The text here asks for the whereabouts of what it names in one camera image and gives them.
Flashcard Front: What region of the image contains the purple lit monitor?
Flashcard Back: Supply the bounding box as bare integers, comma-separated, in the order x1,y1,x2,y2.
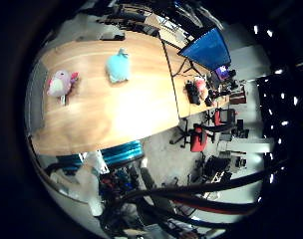
214,65,231,82

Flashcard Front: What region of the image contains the light blue plush toy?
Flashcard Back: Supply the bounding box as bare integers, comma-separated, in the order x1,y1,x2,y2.
106,47,132,84

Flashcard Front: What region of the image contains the red cable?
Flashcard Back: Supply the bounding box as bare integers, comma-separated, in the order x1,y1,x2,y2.
172,198,259,216

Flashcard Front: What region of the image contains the pink object on desk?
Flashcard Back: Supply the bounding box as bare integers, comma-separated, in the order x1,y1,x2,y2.
194,78,209,101

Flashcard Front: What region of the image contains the blue plastic container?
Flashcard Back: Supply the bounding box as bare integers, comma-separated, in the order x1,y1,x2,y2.
56,139,146,172

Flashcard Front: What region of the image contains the pink white plush toy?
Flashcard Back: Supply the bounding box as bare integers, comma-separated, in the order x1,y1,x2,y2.
46,69,80,99

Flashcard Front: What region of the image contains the black screen tripod stand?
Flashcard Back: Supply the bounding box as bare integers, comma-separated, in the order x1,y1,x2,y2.
172,58,209,79

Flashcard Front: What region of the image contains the thick black cable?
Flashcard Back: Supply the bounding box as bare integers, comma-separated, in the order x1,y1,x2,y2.
101,158,289,233

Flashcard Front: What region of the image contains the dark red cabinet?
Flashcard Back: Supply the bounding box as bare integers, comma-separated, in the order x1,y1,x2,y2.
228,85,248,106

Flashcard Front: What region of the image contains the red black office chair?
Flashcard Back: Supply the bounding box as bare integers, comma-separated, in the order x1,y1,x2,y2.
204,108,239,127

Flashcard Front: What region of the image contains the black device on desk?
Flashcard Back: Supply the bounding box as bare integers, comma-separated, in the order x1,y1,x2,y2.
184,81,202,106

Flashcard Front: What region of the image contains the white shelf bench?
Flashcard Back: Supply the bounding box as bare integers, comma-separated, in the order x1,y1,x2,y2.
219,137,275,154

